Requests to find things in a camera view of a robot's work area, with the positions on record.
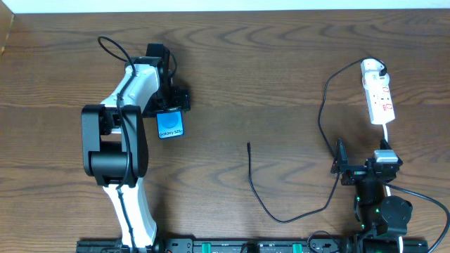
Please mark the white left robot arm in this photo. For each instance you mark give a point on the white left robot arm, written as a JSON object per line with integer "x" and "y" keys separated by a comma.
{"x": 114, "y": 143}

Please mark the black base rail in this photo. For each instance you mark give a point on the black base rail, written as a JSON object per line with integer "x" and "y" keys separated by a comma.
{"x": 187, "y": 245}

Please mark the white power strip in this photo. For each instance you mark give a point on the white power strip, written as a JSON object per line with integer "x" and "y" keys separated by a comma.
{"x": 380, "y": 105}

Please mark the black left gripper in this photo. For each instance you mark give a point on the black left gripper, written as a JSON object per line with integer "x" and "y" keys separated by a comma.
{"x": 179, "y": 99}

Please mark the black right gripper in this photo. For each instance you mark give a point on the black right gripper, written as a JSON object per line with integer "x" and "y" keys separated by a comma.
{"x": 359, "y": 169}

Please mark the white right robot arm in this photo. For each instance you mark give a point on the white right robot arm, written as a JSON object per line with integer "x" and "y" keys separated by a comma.
{"x": 383, "y": 218}

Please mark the blue Galaxy smartphone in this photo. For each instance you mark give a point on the blue Galaxy smartphone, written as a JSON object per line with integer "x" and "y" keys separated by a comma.
{"x": 170, "y": 125}

